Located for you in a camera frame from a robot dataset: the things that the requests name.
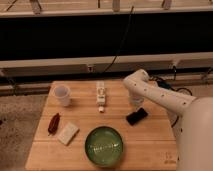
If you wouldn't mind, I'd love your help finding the black eraser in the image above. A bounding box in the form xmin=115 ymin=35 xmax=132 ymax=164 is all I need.
xmin=126 ymin=108 xmax=148 ymax=125

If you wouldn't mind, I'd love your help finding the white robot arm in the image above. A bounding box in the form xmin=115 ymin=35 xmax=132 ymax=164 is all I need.
xmin=123 ymin=69 xmax=213 ymax=171

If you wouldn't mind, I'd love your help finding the small white cube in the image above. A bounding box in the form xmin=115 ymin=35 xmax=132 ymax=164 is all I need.
xmin=99 ymin=106 xmax=104 ymax=112

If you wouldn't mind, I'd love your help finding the green bowl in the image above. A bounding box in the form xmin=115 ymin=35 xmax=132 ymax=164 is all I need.
xmin=84 ymin=126 xmax=124 ymax=168

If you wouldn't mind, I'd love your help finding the white rectangular block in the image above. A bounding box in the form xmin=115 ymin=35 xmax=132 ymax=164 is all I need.
xmin=58 ymin=122 xmax=79 ymax=145

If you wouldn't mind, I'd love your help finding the translucent plastic cup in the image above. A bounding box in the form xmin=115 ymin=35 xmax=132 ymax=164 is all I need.
xmin=53 ymin=85 xmax=71 ymax=107

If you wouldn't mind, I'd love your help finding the dark red marker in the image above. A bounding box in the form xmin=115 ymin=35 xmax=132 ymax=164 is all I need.
xmin=48 ymin=114 xmax=60 ymax=135

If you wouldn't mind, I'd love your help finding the black hanging cable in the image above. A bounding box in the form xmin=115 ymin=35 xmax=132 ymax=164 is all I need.
xmin=101 ymin=5 xmax=135 ymax=74

